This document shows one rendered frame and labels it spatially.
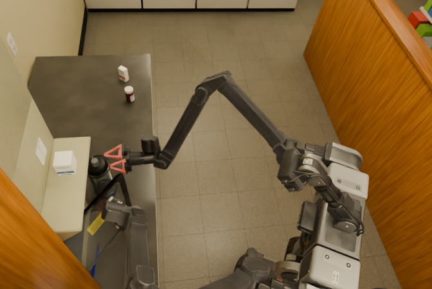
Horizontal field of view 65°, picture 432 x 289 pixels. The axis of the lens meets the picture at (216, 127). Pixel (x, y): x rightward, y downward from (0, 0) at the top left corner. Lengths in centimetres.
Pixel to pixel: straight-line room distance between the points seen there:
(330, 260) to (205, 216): 171
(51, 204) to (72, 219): 8
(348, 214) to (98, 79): 163
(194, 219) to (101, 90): 119
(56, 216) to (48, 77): 131
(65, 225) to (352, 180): 88
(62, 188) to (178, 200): 168
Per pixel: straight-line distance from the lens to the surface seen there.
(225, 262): 257
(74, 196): 110
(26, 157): 101
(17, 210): 73
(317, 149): 125
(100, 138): 189
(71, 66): 229
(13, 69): 98
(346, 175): 119
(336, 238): 108
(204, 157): 289
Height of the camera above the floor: 246
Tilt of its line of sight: 53 degrees down
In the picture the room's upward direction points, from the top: 9 degrees clockwise
